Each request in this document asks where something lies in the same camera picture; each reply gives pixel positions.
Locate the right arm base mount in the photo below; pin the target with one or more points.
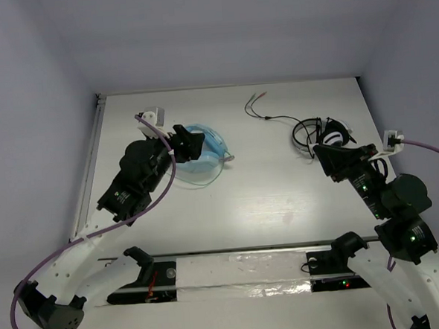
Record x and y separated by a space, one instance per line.
328 269

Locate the light blue headphones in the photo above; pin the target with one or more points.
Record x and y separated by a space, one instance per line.
214 152

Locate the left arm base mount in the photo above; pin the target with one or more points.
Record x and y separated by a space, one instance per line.
154 283

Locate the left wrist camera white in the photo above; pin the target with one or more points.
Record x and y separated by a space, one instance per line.
154 116

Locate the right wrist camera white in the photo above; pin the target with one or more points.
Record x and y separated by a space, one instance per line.
392 144

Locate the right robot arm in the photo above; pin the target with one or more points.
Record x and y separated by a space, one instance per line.
409 283

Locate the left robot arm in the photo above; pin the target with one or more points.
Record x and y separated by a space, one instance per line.
58 291

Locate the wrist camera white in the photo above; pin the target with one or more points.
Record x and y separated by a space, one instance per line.
392 144
154 116

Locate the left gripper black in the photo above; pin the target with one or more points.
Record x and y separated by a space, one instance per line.
176 145

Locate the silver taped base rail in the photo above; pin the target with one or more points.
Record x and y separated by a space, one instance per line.
244 274

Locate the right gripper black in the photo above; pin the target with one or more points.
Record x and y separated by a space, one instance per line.
335 158

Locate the black white headphones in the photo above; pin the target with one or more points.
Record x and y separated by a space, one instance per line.
312 131

